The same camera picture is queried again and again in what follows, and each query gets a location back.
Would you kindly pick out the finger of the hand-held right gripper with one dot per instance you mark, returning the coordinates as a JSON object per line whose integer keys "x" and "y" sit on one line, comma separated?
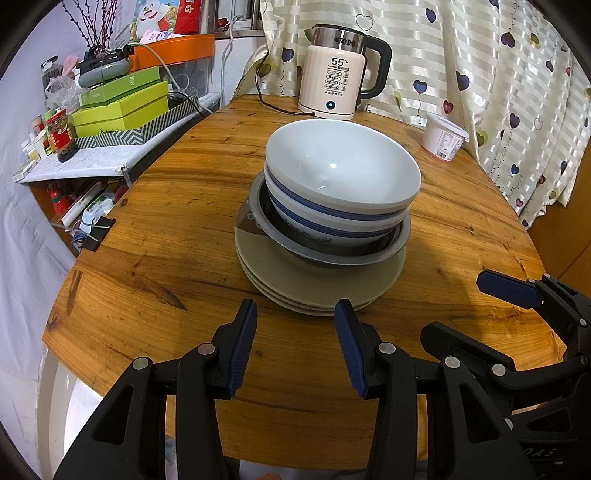
{"x": 461, "y": 346}
{"x": 508, "y": 287}

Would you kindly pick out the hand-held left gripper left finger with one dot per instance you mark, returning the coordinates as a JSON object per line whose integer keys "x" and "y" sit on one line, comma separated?
{"x": 242, "y": 351}

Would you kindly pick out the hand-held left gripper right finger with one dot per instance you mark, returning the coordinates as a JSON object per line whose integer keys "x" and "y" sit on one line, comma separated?
{"x": 353, "y": 353}

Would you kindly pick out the grey-green plate blue motif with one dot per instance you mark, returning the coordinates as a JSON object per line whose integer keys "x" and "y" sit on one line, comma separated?
{"x": 300, "y": 300}
{"x": 251, "y": 253}
{"x": 304, "y": 310}

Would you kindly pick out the stainless steel bowl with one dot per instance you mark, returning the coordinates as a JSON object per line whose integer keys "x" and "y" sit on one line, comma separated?
{"x": 318, "y": 257}

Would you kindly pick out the white bowl blue stripe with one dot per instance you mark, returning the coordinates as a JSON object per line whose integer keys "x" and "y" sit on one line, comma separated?
{"x": 341, "y": 157}
{"x": 323, "y": 240}

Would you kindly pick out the brown wooden cabinet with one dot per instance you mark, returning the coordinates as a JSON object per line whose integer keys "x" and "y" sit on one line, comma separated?
{"x": 565, "y": 207}

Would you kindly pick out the white plastic tub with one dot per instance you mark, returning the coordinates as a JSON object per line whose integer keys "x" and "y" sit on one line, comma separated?
{"x": 443, "y": 138}

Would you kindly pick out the black binder clips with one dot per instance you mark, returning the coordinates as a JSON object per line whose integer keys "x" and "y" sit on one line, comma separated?
{"x": 94, "y": 233}

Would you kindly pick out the white table leg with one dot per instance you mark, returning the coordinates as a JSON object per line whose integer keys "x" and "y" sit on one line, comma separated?
{"x": 51, "y": 406}

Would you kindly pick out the heart print curtain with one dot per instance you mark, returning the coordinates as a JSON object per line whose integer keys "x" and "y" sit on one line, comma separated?
{"x": 485, "y": 69}

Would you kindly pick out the white roll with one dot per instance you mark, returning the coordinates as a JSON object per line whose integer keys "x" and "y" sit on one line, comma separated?
{"x": 81, "y": 203}

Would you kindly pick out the small red bottle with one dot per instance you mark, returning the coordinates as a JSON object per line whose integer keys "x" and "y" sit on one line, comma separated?
{"x": 58, "y": 198}

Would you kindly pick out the chevron pattern box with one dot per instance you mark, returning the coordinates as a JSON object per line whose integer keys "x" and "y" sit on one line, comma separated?
{"x": 152, "y": 124}

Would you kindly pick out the white shelf board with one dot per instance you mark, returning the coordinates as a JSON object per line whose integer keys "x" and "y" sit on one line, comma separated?
{"x": 83, "y": 164}

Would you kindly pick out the lime green box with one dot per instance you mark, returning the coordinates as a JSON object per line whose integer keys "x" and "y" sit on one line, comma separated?
{"x": 124, "y": 113}

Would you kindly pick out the cream electric kettle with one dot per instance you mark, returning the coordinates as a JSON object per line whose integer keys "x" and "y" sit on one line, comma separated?
{"x": 334, "y": 78}

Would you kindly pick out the dark green flat box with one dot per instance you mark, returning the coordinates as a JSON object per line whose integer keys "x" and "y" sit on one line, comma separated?
{"x": 120, "y": 85}

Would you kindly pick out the small bottles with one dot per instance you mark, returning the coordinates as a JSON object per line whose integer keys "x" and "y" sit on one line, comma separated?
{"x": 36, "y": 141}

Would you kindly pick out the clear box orange lid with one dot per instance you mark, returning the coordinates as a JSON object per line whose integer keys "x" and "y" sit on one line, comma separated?
{"x": 184, "y": 60}

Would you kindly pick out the grey handheld device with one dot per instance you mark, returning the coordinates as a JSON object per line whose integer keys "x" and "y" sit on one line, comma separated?
{"x": 104, "y": 71}

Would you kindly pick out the black device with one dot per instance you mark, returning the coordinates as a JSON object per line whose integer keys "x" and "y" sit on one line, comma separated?
{"x": 106, "y": 55}

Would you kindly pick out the dark glass jar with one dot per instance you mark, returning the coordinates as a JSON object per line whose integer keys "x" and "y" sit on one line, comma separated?
{"x": 51, "y": 78}

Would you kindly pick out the red snack bag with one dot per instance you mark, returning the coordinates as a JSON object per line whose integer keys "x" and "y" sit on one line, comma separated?
{"x": 188, "y": 16}

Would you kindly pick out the cartoon print snack bag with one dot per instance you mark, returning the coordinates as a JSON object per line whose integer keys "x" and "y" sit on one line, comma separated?
{"x": 154, "y": 16}

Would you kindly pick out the purple bud branches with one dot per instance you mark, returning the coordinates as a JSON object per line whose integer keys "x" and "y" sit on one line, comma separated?
{"x": 90, "y": 23}

